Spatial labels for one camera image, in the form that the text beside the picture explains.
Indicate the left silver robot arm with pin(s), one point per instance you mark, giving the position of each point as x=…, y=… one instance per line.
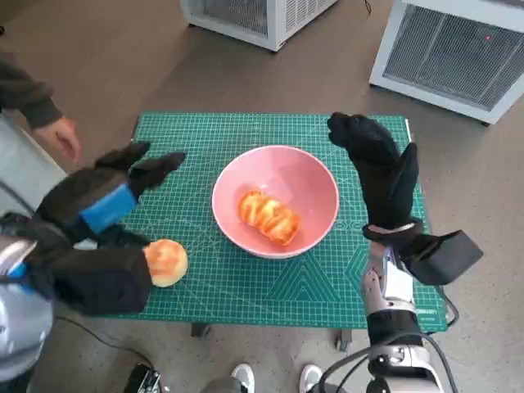
x=20, y=327

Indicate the black table caster wheel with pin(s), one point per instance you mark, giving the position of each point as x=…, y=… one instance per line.
x=344, y=340
x=201, y=330

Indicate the round toy bread bun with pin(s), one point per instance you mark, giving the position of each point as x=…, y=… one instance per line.
x=170, y=262

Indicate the person's forearm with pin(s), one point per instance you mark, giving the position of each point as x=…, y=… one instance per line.
x=28, y=94

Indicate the right black wrist camera box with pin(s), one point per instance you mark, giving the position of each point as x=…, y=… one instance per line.
x=446, y=258

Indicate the left black wrist camera box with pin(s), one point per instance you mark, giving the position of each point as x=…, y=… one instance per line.
x=102, y=278

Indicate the twisted orange toy bread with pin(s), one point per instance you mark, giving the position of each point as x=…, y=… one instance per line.
x=270, y=217

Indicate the right black gloved robot hand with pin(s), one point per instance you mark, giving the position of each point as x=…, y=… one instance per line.
x=385, y=176

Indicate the small white mesh cabinet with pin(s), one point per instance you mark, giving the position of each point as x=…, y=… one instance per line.
x=245, y=16

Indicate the left bare black robot hand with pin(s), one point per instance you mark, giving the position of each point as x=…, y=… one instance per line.
x=82, y=192

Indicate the black device on floor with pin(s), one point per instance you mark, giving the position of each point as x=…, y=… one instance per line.
x=143, y=378

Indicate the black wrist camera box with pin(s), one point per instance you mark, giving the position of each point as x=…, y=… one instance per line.
x=446, y=258
x=102, y=278

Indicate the pink bowl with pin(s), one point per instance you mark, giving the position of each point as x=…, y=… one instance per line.
x=286, y=172

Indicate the green cutting mat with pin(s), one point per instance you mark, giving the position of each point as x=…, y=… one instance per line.
x=245, y=286

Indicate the person's hand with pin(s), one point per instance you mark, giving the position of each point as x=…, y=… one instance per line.
x=61, y=139

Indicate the white shoe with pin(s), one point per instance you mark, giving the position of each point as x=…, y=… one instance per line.
x=312, y=374
x=244, y=374

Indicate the large white mesh cabinet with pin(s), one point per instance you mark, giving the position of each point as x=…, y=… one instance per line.
x=450, y=49

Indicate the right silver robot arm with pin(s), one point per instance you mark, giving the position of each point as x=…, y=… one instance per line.
x=389, y=294

